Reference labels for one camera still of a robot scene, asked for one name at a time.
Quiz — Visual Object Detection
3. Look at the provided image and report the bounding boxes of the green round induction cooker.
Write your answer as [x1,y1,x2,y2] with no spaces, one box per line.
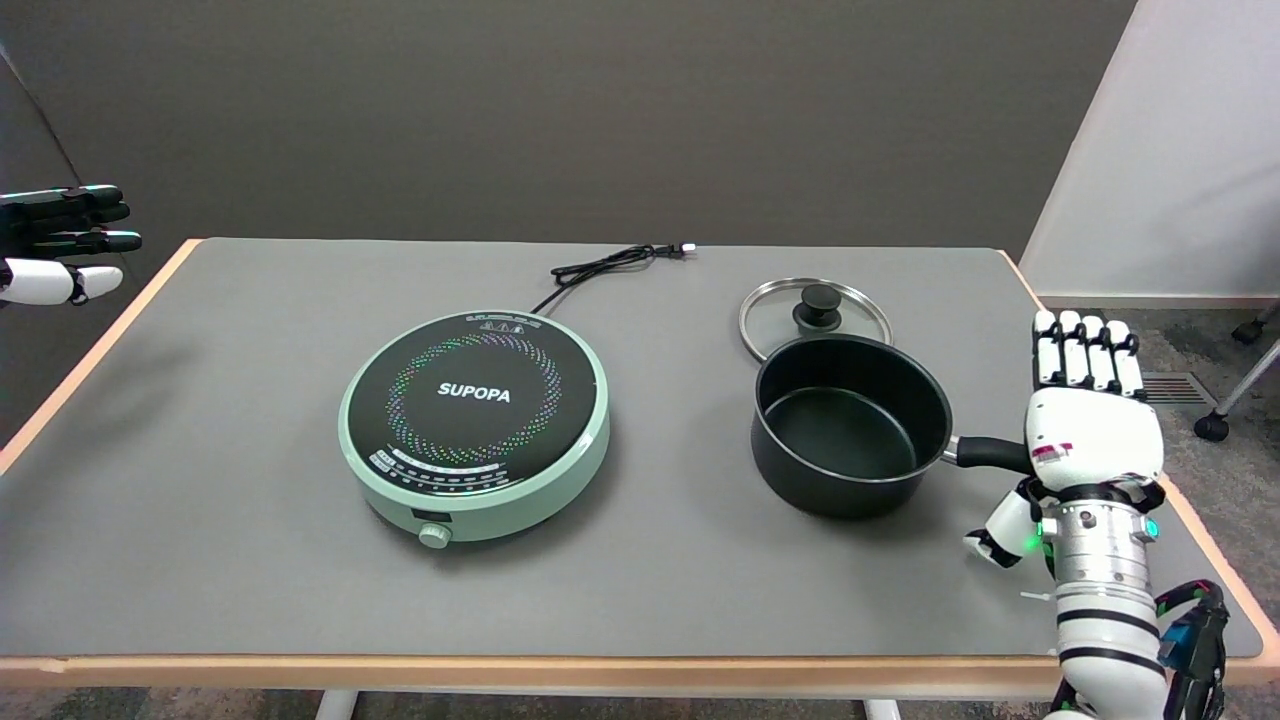
[338,310,611,551]

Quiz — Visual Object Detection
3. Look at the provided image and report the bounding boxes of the grey table mat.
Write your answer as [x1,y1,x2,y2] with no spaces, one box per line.
[0,238,1267,659]

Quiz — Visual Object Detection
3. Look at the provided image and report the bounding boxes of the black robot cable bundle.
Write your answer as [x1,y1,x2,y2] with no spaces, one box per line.
[1155,578,1232,720]

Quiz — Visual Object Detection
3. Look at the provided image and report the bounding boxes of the floor vent grille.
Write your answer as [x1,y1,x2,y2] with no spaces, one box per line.
[1140,372,1217,407]

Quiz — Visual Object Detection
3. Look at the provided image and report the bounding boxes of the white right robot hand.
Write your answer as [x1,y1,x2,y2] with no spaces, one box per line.
[964,309,1167,570]

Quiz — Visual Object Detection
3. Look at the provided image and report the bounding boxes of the glass lid with black knob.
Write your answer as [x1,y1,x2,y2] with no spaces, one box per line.
[738,277,893,363]

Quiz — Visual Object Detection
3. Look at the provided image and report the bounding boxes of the black power cable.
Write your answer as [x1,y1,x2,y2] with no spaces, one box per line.
[530,243,697,315]

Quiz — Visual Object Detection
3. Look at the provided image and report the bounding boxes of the black saucepan with handle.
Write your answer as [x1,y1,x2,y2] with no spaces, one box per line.
[750,334,1035,522]

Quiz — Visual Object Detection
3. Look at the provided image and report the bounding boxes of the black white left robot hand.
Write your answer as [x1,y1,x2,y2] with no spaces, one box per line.
[0,185,143,307]

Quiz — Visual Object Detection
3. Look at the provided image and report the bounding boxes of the chair base with casters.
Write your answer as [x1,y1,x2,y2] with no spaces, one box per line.
[1195,304,1280,444]

